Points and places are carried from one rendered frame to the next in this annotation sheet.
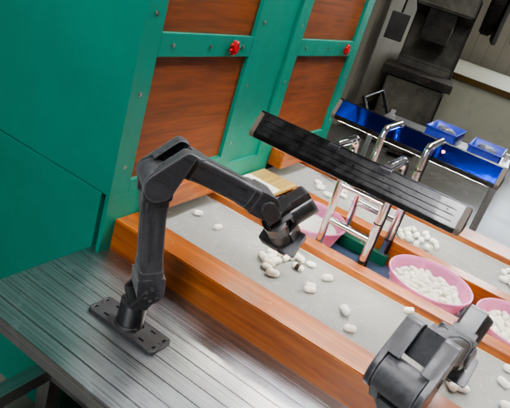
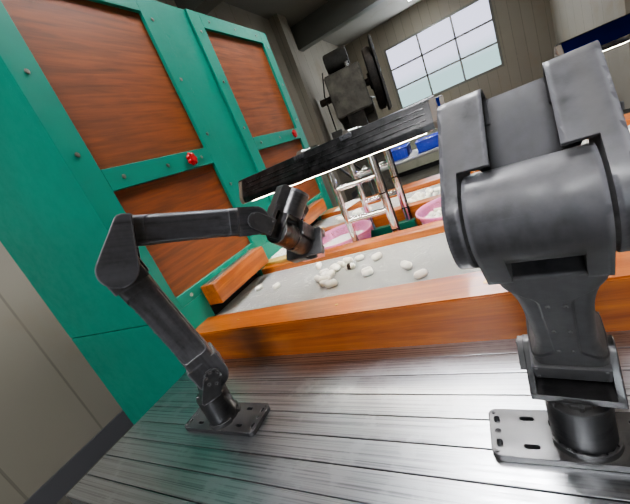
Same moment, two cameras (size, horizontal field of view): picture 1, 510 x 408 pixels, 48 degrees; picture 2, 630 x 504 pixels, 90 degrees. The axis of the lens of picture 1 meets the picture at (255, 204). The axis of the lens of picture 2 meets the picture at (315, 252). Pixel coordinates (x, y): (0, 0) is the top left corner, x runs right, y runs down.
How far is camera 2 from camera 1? 0.68 m
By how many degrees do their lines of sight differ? 9
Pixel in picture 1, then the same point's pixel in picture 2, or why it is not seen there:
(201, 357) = (305, 399)
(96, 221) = not seen: hidden behind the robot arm
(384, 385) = (508, 231)
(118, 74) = (92, 225)
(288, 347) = (378, 329)
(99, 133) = not seen: hidden behind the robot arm
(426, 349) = (519, 130)
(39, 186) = (130, 354)
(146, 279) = (195, 366)
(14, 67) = (54, 286)
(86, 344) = (184, 472)
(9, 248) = not seen: hidden behind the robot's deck
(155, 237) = (168, 321)
